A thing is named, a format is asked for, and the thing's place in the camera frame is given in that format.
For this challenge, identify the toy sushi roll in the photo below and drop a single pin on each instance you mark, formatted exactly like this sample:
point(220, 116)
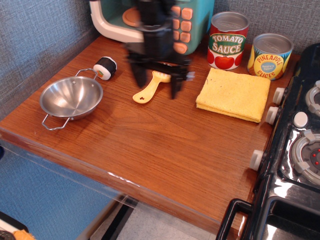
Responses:
point(105, 67)

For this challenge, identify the black toy stove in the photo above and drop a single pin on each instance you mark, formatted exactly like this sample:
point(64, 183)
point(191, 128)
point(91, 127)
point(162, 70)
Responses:
point(286, 203)

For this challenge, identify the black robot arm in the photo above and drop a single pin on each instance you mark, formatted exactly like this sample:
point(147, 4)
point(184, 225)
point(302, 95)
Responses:
point(155, 12)

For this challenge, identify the yellow towel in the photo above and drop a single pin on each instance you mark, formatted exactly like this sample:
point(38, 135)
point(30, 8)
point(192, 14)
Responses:
point(236, 95)

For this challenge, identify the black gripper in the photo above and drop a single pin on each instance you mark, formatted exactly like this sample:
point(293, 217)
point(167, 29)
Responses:
point(157, 53)

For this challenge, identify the orange cloth item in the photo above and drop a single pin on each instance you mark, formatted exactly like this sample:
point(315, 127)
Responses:
point(23, 235)

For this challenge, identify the yellow dish brush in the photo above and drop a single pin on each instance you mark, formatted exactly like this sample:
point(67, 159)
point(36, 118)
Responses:
point(145, 95)

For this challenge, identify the small steel bowl with handles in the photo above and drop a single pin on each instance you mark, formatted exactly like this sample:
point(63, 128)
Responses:
point(71, 98)

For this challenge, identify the pineapple slices can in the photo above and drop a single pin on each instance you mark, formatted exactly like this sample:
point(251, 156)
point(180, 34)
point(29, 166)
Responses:
point(269, 56)

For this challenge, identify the teal toy microwave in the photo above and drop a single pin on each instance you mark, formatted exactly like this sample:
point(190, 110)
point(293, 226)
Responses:
point(119, 20)

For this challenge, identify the tomato sauce can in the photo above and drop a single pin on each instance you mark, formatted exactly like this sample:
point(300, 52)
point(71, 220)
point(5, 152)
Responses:
point(227, 38)

